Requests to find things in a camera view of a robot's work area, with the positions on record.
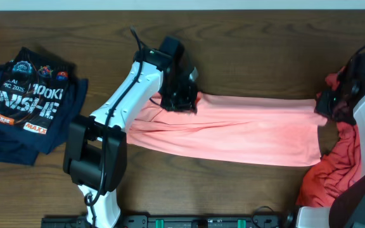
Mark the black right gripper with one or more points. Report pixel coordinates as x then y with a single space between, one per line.
322 108

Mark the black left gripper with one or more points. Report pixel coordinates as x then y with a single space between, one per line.
184 105

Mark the pink t-shirt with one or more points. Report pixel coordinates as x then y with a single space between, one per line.
263 131

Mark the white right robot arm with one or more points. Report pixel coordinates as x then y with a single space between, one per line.
348 209

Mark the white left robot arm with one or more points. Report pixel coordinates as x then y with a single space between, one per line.
96 152

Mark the red crumpled t-shirt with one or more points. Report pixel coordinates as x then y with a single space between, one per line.
332 174

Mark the black printed folded t-shirt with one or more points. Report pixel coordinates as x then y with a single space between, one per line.
32 87

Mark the navy blue folded t-shirt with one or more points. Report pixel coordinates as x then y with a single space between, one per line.
22 147

